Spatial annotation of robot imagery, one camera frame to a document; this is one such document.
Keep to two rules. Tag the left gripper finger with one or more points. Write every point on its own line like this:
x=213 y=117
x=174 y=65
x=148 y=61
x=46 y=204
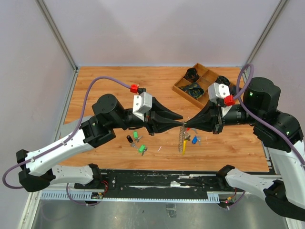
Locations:
x=164 y=112
x=162 y=124

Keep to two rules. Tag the rolled dark tie top-left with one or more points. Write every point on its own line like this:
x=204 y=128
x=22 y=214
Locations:
x=191 y=75

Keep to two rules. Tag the rolled dark tie front-left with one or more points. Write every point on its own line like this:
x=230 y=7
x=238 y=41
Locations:
x=194 y=90

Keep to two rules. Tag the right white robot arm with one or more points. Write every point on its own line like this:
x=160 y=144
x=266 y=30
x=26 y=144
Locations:
x=279 y=132

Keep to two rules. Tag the rolled dark tie top-right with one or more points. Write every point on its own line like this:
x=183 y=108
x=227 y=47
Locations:
x=223 y=80

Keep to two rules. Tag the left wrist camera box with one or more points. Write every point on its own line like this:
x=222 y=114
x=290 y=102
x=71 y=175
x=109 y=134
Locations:
x=142 y=104

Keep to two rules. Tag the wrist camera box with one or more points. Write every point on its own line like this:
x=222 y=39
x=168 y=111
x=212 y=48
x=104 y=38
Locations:
x=142 y=104
x=218 y=91

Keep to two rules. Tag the grey felt pad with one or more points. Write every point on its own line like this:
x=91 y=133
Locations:
x=68 y=128

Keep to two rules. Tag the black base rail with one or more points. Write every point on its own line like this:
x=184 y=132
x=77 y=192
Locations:
x=157 y=184

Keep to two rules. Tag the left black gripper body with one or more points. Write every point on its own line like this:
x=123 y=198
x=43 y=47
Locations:
x=134 y=120

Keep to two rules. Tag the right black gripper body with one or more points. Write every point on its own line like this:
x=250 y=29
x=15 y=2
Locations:
x=235 y=115

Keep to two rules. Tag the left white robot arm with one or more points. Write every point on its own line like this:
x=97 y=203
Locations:
x=41 y=168

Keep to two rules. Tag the green tagged key lower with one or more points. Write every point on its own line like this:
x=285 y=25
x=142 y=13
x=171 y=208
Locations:
x=142 y=149

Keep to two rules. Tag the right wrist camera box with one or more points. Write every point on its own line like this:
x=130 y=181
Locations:
x=218 y=91

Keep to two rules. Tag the wooden compartment tray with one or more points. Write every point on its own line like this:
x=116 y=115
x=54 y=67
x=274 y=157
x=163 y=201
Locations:
x=206 y=77

